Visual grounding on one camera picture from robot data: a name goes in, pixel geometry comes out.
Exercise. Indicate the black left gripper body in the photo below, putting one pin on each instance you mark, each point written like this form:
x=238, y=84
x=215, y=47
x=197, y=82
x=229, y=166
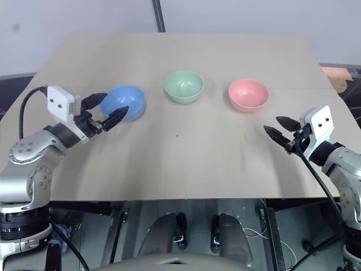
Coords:
x=89, y=125

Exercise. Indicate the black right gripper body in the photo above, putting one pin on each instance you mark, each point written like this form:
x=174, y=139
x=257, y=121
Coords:
x=300, y=139

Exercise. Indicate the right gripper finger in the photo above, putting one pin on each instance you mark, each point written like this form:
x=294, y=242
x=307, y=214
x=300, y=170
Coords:
x=277, y=135
x=289, y=122

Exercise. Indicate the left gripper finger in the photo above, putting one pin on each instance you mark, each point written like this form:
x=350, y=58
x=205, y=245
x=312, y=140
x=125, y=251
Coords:
x=116, y=117
x=94, y=99

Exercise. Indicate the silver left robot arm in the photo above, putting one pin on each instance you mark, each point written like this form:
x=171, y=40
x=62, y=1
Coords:
x=34, y=146

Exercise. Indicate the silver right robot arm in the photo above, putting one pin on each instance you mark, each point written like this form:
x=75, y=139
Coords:
x=342, y=163

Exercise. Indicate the blue plastic bowl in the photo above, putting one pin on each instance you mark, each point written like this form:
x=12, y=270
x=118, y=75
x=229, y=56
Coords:
x=127, y=98

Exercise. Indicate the red plastic bowl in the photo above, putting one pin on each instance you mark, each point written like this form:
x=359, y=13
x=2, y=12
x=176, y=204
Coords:
x=248, y=93

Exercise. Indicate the brown cardboard piece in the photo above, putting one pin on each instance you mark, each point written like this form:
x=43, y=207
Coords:
x=335, y=77

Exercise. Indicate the green plastic bowl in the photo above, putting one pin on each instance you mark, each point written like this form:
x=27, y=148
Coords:
x=183, y=84

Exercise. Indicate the grey right robot foot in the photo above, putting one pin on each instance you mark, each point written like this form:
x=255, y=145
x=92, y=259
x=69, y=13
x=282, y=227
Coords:
x=232, y=237

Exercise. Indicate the grey robot foot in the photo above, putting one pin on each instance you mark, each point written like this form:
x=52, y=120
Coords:
x=162, y=234
x=232, y=237

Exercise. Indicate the blue cloth bundle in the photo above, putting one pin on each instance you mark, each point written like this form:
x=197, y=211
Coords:
x=60, y=234

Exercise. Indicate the grey left robot foot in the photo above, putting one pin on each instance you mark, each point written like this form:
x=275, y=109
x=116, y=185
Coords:
x=162, y=234

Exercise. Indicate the grey robot torso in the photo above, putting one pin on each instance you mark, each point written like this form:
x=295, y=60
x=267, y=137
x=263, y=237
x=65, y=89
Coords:
x=175, y=264

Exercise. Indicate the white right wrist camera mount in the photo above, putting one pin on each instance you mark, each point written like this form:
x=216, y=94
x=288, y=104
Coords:
x=321, y=120

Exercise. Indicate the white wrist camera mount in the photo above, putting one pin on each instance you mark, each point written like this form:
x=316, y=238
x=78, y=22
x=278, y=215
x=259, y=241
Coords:
x=321, y=120
x=58, y=103

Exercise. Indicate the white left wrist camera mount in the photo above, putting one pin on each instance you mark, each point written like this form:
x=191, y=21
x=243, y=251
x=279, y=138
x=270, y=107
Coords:
x=58, y=103

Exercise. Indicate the black table frame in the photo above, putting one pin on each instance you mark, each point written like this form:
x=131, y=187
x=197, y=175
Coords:
x=273, y=226

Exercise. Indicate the dark wall strip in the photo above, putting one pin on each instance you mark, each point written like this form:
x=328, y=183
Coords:
x=158, y=15

